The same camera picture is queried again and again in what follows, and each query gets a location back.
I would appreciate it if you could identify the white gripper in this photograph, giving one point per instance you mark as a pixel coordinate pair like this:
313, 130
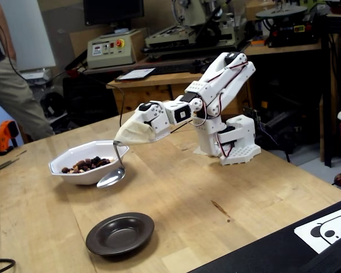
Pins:
157, 120

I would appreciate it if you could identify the metal spoon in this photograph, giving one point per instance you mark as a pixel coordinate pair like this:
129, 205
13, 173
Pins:
112, 177

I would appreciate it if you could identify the nuts and raisins mix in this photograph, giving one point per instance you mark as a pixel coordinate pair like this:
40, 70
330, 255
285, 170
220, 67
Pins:
85, 165

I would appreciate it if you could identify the white octagonal bowl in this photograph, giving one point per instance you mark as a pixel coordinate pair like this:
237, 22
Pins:
82, 177

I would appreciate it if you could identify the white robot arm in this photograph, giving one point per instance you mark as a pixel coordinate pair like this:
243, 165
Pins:
230, 76

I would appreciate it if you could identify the bare forearm of person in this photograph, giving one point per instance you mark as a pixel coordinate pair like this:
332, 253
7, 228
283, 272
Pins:
3, 25

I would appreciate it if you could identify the brown plate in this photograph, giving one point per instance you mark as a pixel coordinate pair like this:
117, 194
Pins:
119, 233

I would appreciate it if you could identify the beige tape wrap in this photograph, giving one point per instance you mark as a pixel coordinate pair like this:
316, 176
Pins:
130, 133

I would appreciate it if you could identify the wooden workbench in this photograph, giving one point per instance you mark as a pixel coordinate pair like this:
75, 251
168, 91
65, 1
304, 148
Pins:
142, 94

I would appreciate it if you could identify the black keyboard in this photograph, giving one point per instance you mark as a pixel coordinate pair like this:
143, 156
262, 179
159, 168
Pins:
173, 68

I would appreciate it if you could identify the beige control box red button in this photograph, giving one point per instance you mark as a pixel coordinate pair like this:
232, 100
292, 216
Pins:
110, 57

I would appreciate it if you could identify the green circuit board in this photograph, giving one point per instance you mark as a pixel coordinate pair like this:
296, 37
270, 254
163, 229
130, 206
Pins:
251, 113

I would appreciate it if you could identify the black computer monitor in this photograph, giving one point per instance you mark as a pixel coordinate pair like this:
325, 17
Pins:
113, 11

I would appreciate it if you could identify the grey milling machine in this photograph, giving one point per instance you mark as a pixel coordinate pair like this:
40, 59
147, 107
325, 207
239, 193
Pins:
193, 17

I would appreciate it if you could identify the person in khaki trousers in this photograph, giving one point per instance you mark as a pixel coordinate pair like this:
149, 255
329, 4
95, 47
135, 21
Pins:
14, 99

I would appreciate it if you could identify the white board panel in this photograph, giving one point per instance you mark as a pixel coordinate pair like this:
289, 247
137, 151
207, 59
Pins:
31, 34

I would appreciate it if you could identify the wooden machine bench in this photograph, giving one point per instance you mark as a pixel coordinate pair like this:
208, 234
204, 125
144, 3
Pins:
272, 49

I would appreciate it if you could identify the dark flat metal strips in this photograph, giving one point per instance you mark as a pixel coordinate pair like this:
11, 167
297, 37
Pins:
3, 165

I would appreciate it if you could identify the cardboard box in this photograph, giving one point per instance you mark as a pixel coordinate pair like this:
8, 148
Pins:
258, 10

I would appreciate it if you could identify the black scroll saw machine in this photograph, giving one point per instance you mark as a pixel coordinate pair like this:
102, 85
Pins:
287, 28

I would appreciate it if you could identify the black flat panel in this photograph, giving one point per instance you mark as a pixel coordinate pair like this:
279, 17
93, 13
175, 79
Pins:
258, 256

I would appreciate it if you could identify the white panda sticker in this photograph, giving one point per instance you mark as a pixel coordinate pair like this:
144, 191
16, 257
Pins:
307, 233

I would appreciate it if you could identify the black metal frame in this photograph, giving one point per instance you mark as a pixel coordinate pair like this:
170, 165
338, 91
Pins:
328, 85

